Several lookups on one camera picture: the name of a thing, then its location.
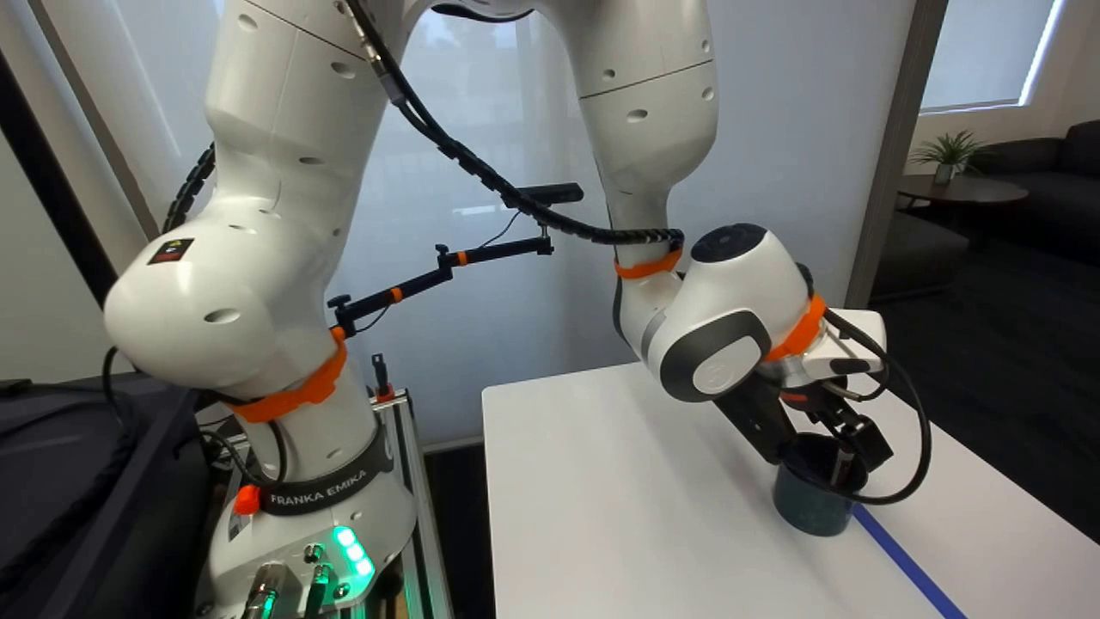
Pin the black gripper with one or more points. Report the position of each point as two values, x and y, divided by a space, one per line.
763 416

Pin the dark teal speckled mug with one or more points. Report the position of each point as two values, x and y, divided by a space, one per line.
810 502

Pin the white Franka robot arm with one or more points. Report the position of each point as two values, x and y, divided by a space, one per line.
296 229

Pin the blue tape strip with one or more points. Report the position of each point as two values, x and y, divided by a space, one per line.
913 569

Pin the round dark side table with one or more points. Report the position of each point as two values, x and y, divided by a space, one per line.
963 191

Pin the green potted plant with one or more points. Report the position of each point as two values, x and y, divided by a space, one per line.
948 156

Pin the dark room pillar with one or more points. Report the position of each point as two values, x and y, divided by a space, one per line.
897 139

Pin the dark sofa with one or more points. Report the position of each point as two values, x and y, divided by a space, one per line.
1051 191

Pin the white window blind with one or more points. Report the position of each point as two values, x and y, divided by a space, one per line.
991 52

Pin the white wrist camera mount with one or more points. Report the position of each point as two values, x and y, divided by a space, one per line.
849 344

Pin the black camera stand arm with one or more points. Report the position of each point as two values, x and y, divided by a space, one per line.
448 268

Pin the aluminium frame post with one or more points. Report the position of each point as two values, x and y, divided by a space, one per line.
406 494

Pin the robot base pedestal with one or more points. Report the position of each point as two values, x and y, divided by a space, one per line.
311 563

